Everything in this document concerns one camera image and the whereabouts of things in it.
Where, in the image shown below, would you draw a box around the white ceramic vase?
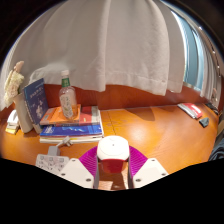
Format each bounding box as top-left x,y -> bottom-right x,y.
13,93 -> 34,134

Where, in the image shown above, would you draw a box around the red and white packet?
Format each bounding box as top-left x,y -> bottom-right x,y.
177,102 -> 203,120

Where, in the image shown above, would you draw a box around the white and pink flowers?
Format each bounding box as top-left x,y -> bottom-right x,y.
3,60 -> 26,108

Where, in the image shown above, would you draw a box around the blue standing book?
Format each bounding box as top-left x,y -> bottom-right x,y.
22,77 -> 50,126

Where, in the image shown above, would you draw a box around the white flat book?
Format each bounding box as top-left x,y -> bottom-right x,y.
39,133 -> 105,145

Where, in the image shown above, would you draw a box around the orange flat book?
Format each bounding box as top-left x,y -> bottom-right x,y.
39,103 -> 82,127

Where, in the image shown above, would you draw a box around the white power strip plug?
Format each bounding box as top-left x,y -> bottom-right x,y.
47,135 -> 73,156

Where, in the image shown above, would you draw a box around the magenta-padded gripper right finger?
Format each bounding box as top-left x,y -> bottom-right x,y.
127,145 -> 169,190

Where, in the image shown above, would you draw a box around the grey standing book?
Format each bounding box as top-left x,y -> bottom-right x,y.
32,123 -> 44,135

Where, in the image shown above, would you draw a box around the white curtain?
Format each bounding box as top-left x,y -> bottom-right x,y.
0,0 -> 188,111
201,33 -> 224,106

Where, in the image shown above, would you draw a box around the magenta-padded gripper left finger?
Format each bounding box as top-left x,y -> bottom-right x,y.
57,145 -> 101,190

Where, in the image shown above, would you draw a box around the dark chair back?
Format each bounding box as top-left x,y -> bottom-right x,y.
208,113 -> 224,163

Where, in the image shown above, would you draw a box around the red flat book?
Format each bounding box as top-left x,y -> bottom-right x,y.
54,105 -> 101,128

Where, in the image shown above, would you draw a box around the window with blue frame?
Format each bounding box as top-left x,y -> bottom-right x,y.
171,9 -> 214,98

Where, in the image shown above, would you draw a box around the red and white charger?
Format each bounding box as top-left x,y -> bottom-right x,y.
96,135 -> 131,174

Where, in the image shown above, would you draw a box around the yellow book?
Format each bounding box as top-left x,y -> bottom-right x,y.
4,124 -> 19,135

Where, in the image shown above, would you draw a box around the small dark object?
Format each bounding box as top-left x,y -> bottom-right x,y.
198,117 -> 211,128

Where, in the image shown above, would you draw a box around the clear bottle with green label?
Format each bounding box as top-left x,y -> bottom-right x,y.
58,69 -> 78,120

